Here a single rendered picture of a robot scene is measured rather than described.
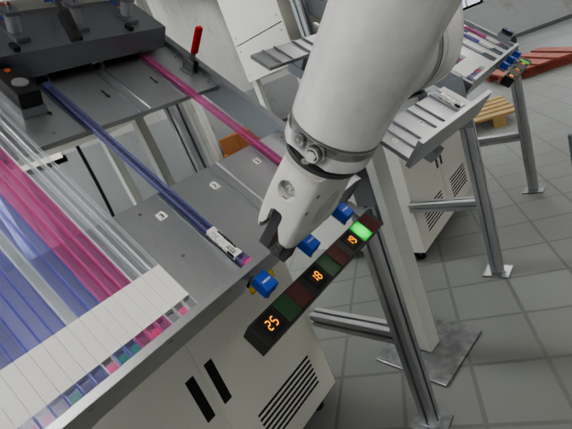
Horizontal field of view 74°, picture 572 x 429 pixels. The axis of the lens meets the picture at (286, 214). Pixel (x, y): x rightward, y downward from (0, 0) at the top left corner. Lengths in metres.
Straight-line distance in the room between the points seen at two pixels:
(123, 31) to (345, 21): 0.68
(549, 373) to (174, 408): 0.97
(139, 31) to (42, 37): 0.18
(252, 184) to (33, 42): 0.46
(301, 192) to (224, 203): 0.31
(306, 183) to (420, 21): 0.15
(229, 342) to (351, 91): 0.76
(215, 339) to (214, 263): 0.39
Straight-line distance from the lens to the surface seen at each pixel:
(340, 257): 0.64
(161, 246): 0.57
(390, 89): 0.29
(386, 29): 0.27
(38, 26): 0.90
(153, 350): 0.47
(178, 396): 0.91
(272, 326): 0.54
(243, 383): 1.01
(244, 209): 0.63
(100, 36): 0.89
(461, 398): 1.25
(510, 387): 1.27
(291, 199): 0.35
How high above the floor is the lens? 0.94
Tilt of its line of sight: 18 degrees down
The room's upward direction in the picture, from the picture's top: 22 degrees counter-clockwise
